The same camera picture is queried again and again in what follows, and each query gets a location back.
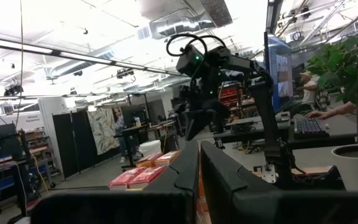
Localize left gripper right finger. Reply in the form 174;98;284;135
200;141;358;224

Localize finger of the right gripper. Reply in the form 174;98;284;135
193;111;209;135
184;111;198;142

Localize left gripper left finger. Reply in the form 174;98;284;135
29;140;201;224

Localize red Froot Loops cereal box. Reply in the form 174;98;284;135
128;166;168;190
108;167;147;191

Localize person's forearm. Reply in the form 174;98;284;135
321;101;358;118

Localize white bin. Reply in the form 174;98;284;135
138;139;163;158

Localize background robot workstation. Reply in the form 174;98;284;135
113;116;180;170

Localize person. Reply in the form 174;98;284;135
295;70;323;108
112;107;136;165

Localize black computer monitor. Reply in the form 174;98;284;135
263;30;294;113

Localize floral print panel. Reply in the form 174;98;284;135
87;107;121;156

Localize black partition panels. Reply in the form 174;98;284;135
52;108;121;180

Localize black computer keyboard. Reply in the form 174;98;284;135
293;117;331;139

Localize white plant pot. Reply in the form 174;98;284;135
331;142;358;192

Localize storage shelving with bins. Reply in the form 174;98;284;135
17;127;57;187

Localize person's hand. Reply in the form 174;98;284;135
305;110;326;120

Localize dark operator desk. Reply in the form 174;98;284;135
213;113;358;150

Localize long ceiling light strip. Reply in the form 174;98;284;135
0;35;186;77

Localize green leafy plant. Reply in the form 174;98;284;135
305;32;358;158

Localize silver metal bracket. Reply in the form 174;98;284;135
252;164;278;184

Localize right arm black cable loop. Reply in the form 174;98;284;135
165;32;228;58

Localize silver ceiling air duct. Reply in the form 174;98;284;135
149;12;217;40

